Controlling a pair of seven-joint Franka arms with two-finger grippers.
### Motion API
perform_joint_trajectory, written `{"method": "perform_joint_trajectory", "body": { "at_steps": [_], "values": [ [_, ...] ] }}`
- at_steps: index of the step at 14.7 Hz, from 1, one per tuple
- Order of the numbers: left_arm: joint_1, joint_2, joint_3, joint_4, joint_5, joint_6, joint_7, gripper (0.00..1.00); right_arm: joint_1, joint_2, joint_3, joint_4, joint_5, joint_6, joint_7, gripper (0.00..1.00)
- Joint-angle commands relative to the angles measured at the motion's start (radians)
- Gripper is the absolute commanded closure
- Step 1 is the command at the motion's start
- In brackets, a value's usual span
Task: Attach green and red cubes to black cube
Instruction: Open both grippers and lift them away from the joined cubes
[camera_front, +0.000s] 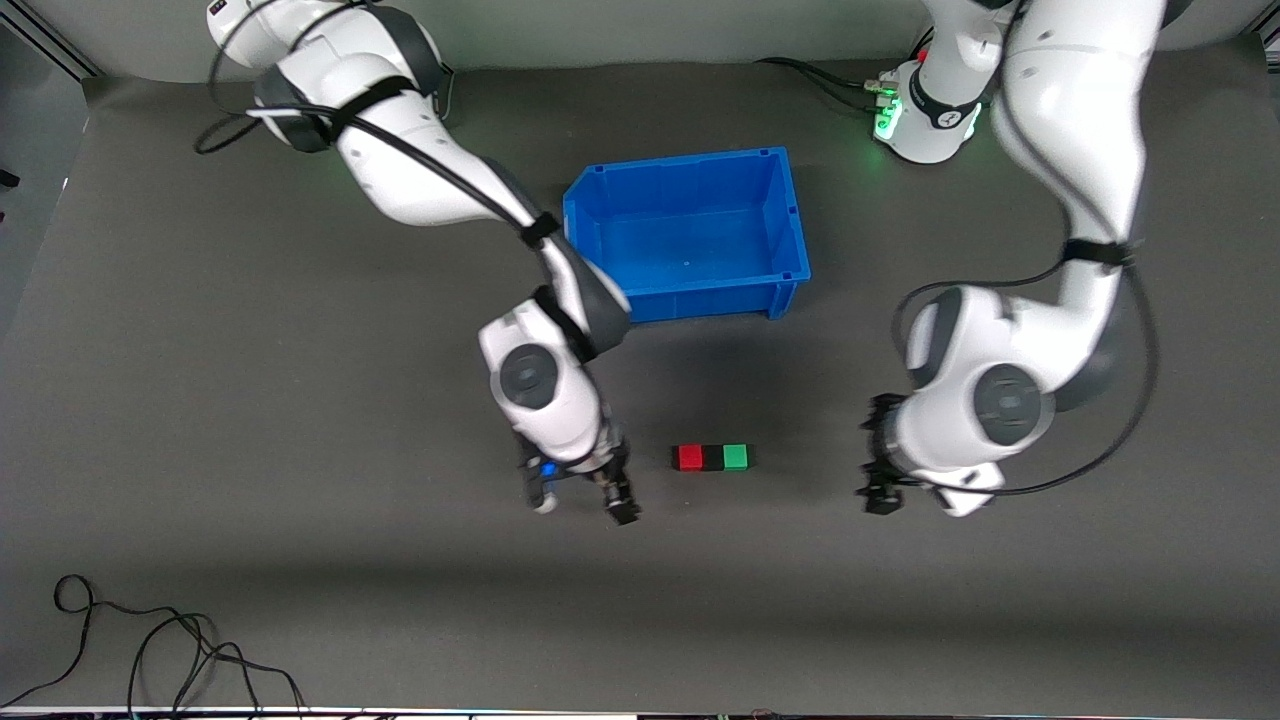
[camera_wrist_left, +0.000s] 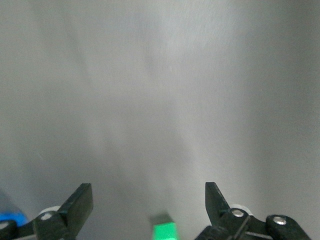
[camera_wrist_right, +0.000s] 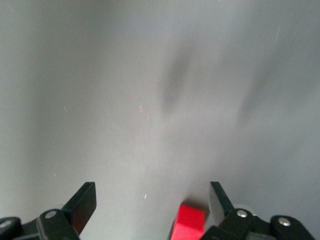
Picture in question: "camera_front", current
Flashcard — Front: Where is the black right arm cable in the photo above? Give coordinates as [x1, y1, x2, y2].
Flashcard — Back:
[194, 0, 563, 249]

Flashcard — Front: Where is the dark grey table mat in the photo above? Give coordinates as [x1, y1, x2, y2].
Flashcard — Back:
[0, 35, 1280, 717]

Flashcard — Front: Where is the loose black looped cable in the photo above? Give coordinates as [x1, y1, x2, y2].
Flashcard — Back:
[0, 574, 306, 717]

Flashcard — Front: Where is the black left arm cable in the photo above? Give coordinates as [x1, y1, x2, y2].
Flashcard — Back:
[890, 0, 1162, 498]

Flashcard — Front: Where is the blue plastic storage bin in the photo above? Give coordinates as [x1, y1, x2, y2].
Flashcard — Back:
[562, 146, 812, 325]

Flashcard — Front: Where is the black left base cable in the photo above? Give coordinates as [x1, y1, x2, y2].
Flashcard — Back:
[755, 57, 887, 93]
[800, 68, 889, 113]

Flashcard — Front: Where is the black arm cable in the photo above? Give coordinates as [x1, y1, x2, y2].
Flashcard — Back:
[194, 0, 563, 249]
[890, 0, 1162, 498]

